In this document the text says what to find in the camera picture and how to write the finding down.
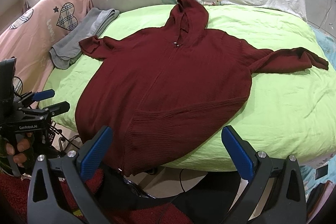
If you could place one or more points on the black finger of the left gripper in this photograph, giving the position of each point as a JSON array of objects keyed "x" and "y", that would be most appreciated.
[{"x": 58, "y": 108}]

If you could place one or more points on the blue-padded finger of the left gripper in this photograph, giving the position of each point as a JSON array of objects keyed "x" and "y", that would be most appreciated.
[{"x": 29, "y": 98}]

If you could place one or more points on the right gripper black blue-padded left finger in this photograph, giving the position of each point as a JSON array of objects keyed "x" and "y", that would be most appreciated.
[{"x": 76, "y": 167}]

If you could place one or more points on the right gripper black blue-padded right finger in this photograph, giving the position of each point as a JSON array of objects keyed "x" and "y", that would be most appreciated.
[{"x": 286, "y": 202}]

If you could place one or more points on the dark red knit hoodie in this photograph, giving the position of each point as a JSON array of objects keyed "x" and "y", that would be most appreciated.
[{"x": 164, "y": 91}]

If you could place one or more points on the person's left hand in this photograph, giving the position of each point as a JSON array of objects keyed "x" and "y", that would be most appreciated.
[{"x": 19, "y": 157}]

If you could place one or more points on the light blue patterned bedding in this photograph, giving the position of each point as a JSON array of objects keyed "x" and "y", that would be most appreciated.
[{"x": 322, "y": 169}]

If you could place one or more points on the folded grey garment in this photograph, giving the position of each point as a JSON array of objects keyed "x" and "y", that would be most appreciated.
[{"x": 67, "y": 51}]

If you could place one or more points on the light green bed sheet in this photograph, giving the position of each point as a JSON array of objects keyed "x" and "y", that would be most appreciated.
[{"x": 285, "y": 113}]

